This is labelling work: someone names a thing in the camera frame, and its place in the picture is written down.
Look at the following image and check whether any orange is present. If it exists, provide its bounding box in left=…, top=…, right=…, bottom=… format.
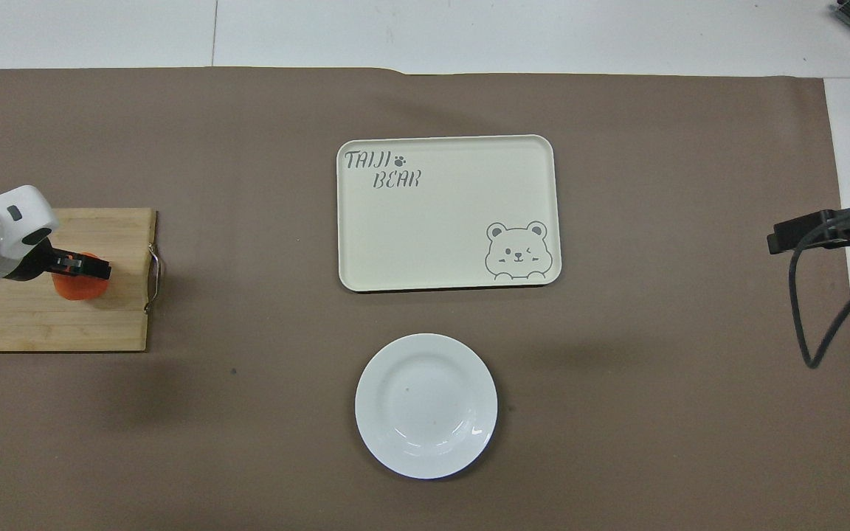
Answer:
left=52, top=252, right=109, bottom=302

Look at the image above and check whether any cream tray with bear print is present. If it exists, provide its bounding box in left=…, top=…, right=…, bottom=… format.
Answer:
left=336, top=134, right=563, bottom=293

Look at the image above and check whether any black cable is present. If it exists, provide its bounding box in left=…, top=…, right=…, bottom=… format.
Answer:
left=788, top=218, right=850, bottom=369

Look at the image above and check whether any wooden cutting board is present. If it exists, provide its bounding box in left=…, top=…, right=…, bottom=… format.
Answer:
left=0, top=208, right=165, bottom=353

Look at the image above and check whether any white round plate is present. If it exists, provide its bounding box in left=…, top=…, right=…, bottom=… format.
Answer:
left=354, top=333, right=499, bottom=481

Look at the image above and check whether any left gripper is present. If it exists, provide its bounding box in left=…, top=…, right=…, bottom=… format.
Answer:
left=3, top=242, right=76, bottom=282

